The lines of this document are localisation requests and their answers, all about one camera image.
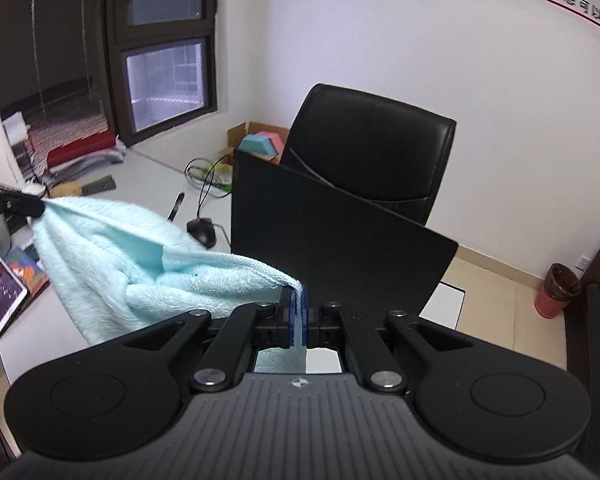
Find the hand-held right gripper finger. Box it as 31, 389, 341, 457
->
302, 286, 487, 394
111, 286, 301, 394

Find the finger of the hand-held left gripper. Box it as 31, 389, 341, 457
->
0, 177, 46, 219

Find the light blue towel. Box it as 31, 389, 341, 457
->
30, 196, 304, 346

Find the colourful book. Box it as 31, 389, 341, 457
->
4, 244, 51, 297

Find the black board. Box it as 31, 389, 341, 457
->
230, 149, 460, 334

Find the stack of red folders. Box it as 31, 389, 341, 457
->
44, 132, 129, 182

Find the black flat bar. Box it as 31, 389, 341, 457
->
79, 175, 117, 196

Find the white tablet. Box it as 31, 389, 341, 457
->
0, 257, 30, 338

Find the black computer mouse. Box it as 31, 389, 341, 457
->
186, 218, 218, 249

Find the white sheet with black edge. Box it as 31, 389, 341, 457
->
418, 282, 466, 332

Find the window blind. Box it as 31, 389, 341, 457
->
0, 0, 109, 171

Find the black pen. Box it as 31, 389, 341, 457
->
166, 191, 186, 222

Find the green yellow plastic bag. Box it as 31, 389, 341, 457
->
199, 162, 234, 192

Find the teal foam block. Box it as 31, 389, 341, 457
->
238, 135, 280, 157

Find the pink foam block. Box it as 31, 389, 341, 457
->
251, 131, 285, 156

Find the black office chair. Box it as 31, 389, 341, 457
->
278, 83, 457, 226

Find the cardboard box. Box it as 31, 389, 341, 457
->
224, 120, 291, 164

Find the dark framed window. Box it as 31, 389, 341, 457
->
104, 0, 219, 149

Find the red waste bin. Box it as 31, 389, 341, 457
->
533, 263, 582, 319

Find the black sofa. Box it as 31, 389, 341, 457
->
564, 240, 600, 476

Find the black cable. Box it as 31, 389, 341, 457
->
185, 157, 232, 221

